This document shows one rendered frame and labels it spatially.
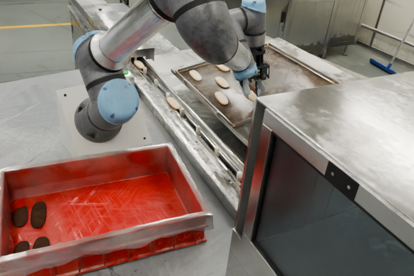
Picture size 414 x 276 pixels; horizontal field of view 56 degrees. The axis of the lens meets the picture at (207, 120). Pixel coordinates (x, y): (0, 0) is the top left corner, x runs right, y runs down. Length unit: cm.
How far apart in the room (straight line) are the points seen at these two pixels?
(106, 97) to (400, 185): 78
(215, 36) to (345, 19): 418
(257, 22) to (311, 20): 310
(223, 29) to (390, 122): 37
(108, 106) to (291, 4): 322
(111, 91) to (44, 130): 46
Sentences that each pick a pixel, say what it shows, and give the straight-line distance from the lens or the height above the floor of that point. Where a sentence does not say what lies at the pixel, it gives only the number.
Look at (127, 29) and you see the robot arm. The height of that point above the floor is 128.
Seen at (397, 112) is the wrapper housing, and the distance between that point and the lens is 69.
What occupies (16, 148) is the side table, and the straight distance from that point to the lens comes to 140.
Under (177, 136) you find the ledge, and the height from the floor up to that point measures 86.
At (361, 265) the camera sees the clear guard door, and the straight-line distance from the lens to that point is 55.
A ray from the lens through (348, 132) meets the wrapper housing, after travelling 59.
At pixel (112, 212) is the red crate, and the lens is 110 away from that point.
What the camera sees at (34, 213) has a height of 83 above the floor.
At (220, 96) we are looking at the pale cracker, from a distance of 152.
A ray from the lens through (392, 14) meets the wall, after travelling 540.
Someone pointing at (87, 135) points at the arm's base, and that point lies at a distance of 125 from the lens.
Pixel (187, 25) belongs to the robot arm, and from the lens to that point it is 81.
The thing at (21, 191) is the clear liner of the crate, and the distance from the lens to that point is 118.
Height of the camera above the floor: 158
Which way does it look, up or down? 30 degrees down
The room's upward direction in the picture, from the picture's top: 6 degrees clockwise
